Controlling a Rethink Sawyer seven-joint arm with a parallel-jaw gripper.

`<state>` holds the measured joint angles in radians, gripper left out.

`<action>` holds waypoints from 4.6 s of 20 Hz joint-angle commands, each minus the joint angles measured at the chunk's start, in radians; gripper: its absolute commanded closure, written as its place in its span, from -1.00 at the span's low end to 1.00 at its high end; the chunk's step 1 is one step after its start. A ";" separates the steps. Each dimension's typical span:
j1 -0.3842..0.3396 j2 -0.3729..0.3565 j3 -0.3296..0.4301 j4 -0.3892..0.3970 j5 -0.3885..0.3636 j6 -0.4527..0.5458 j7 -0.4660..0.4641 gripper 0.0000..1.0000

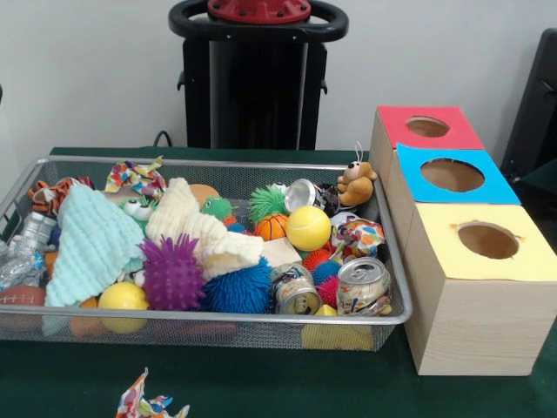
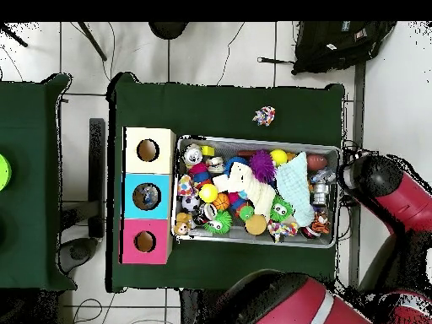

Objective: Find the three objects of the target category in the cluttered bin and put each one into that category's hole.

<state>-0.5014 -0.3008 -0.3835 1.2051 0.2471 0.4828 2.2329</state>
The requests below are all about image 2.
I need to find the cream knitted cloth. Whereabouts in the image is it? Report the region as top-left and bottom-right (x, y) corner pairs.
(212, 161), (278, 219)

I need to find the purple spiky ball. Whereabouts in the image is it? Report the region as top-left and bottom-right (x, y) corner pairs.
(249, 149), (277, 185)

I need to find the mint green knitted cloth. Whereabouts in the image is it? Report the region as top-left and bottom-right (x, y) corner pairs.
(274, 151), (317, 229)

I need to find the colourful patchwork cloth scrap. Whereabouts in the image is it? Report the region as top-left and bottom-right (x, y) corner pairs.
(252, 105), (277, 127)

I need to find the colourful polka dot cloth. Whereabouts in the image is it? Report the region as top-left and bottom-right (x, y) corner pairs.
(267, 219), (300, 243)

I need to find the crinkled clear plastic wrapper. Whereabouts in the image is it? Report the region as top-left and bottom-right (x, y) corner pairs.
(310, 170), (338, 185)

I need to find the wooden box with three holes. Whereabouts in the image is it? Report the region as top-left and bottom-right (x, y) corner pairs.
(121, 127), (177, 266)

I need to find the clear mesh bin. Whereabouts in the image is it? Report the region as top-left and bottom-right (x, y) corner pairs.
(171, 134), (342, 250)

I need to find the small orange basketball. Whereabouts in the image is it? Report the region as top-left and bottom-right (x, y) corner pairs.
(213, 192), (231, 212)

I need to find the dark green table cloth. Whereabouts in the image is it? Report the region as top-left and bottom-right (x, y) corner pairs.
(0, 73), (74, 293)
(107, 72), (347, 294)

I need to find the small brown football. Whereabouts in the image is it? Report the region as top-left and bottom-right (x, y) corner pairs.
(306, 154), (330, 172)

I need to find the grey plastic toy robot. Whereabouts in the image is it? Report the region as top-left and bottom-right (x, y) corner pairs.
(311, 183), (332, 208)

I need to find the black backpack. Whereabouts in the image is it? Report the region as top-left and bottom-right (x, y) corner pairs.
(291, 21), (398, 75)

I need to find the green round object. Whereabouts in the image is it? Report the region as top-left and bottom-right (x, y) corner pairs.
(0, 152), (13, 192)

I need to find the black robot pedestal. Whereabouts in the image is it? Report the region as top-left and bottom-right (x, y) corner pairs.
(176, 289), (224, 324)

